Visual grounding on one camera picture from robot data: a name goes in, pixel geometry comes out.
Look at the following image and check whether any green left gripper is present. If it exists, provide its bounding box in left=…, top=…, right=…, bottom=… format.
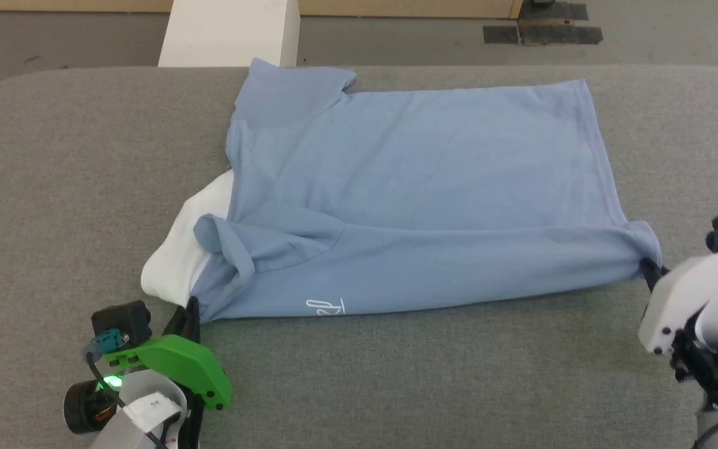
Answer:
left=103, top=296, right=233, bottom=410

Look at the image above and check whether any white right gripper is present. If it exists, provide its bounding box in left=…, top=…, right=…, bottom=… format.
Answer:
left=638, top=252, right=718, bottom=357

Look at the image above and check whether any light blue polo shirt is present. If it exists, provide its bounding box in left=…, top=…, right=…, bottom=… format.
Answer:
left=141, top=57, right=664, bottom=324

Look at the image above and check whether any grey fabric sofa cushion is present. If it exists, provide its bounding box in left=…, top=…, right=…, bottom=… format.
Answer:
left=0, top=65, right=718, bottom=449

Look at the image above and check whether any dark floor tape patch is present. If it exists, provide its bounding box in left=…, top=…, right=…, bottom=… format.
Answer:
left=482, top=25, right=603, bottom=46

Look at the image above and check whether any white rectangular box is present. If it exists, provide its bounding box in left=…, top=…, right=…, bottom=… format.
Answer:
left=158, top=0, right=301, bottom=68

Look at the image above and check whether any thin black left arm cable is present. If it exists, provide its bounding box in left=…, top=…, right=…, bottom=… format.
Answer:
left=85, top=349, right=170, bottom=449

